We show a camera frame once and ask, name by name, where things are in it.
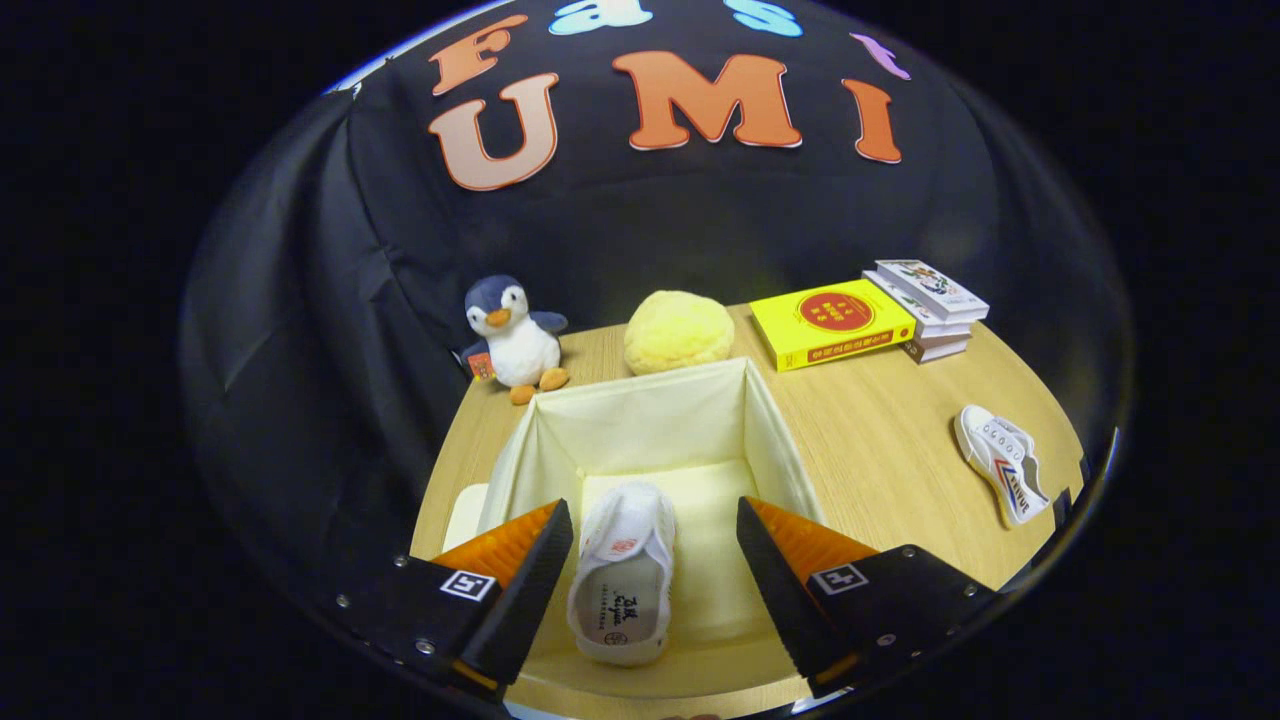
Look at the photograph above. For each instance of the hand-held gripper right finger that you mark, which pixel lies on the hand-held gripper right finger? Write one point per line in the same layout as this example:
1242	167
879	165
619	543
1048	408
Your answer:
785	600

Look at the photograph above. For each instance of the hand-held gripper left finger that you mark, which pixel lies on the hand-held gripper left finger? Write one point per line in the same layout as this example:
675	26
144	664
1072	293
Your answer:
530	590

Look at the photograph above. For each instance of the white canvas shoe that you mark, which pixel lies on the white canvas shoe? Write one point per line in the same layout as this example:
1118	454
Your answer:
1005	460
620	590

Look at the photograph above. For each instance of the cream fabric storage box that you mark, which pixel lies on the cream fabric storage box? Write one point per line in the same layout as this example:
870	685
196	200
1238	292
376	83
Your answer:
650	420

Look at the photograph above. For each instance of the penguin plush toy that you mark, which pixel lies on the penguin plush toy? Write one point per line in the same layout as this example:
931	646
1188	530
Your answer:
520	345

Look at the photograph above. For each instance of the yellow book with red circle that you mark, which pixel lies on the yellow book with red circle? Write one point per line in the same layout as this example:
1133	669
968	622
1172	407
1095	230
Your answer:
830	322

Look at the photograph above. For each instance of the yellow round plush bun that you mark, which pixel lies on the yellow round plush bun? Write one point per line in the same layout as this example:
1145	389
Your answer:
678	332

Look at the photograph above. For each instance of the black backdrop cloth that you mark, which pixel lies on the black backdrop cloth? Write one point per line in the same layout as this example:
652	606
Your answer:
650	220

